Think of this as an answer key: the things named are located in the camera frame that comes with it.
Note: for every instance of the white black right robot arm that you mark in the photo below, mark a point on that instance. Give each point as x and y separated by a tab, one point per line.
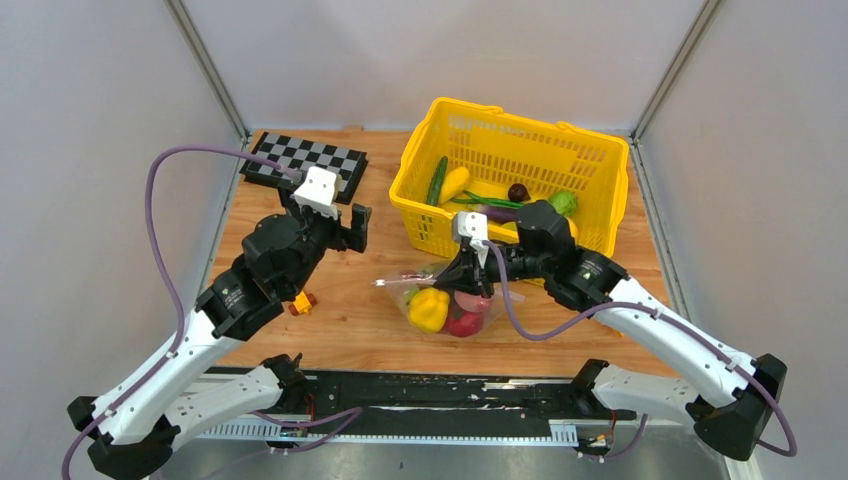
725	395

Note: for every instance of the green toy cucumber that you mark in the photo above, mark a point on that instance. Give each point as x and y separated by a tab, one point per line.
436	183

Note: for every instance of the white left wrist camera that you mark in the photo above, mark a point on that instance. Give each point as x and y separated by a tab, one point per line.
318	192

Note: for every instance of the yellow toy bell pepper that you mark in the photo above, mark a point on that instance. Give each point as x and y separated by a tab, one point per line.
428	310

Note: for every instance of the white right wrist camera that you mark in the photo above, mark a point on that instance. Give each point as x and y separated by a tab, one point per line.
473	227

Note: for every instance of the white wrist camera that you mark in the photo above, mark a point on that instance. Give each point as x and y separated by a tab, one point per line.
318	192
473	227

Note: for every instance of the long dark purple eggplant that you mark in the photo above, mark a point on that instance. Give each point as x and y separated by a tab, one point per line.
497	214

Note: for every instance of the yellow red toy block car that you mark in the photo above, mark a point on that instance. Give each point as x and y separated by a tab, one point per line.
302	304

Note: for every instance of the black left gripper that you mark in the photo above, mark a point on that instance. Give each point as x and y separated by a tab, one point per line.
357	237

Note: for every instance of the brown toy mushroom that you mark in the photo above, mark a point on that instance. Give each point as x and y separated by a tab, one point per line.
518	193

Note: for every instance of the yellow toy corn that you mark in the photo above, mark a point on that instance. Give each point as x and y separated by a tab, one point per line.
454	183

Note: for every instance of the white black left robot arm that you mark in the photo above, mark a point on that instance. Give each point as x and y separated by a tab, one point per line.
136	427

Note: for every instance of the black white checkerboard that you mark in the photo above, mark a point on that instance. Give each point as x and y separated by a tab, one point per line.
301	154

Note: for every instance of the clear zip top bag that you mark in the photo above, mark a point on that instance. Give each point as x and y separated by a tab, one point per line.
402	285

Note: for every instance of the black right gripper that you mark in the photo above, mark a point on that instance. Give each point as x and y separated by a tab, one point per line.
466	273

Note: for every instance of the yellow plastic basket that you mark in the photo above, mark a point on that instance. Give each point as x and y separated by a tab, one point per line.
500	149

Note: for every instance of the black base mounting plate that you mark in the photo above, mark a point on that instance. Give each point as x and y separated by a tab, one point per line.
432	406

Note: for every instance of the green toy pea pod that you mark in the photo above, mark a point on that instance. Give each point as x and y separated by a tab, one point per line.
469	198

